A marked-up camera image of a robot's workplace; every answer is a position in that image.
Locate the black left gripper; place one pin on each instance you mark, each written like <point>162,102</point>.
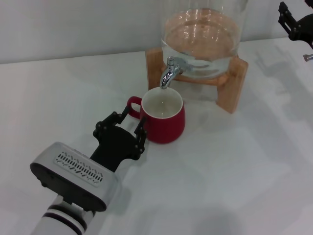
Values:
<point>115,147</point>

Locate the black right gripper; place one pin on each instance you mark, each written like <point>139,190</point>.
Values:
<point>304,28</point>

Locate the red ceramic cup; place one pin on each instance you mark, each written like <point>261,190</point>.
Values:
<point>166,127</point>

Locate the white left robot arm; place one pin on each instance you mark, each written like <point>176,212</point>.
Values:
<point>61,218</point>

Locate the chrome faucet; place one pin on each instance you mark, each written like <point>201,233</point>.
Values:
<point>167,74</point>

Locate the metal wrist connector plug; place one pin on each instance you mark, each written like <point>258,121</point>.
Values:
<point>308,57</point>

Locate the wooden dispenser stand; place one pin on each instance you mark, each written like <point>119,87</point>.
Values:
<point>234,83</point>

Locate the glass dispenser jar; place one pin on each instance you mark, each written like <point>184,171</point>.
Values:
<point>200,31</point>

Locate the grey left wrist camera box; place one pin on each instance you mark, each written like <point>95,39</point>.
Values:
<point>78,176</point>

